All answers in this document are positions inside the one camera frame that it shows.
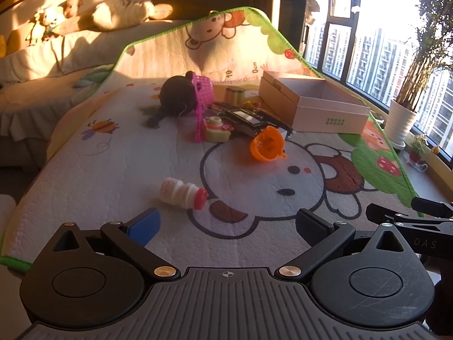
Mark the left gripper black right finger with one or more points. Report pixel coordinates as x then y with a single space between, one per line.
327 242

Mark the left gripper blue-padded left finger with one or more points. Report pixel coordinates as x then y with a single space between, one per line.
128 241

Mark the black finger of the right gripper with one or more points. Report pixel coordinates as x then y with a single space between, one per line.
379 215

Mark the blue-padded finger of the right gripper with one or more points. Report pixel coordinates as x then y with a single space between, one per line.
432 208

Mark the white yogurt bottle red cap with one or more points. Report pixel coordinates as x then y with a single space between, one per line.
186 195

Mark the orange plastic toy cup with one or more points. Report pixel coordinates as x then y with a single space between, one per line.
268 145

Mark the yellow Hello Kitty toy camera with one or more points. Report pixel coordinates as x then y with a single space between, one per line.
216 131

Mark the white battery charger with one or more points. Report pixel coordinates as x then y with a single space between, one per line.
251 122

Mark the black plush toy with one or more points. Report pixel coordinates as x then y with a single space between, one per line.
177 98

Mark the pink plastic toy strainer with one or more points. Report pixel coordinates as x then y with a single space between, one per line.
204 92

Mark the small potted plant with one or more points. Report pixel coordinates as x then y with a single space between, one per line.
418 149

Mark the cartoon bear play mat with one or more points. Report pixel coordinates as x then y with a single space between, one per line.
104 163

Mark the pink cardboard storage box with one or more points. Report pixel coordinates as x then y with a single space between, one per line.
309 104

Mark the beige sofa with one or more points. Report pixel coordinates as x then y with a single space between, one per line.
38 85

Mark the large potted palm plant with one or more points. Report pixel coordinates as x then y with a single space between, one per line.
434 51

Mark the white bolster pillow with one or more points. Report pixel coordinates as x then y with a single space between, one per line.
112 15

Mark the white plush toy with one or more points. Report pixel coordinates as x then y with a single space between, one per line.
48 18

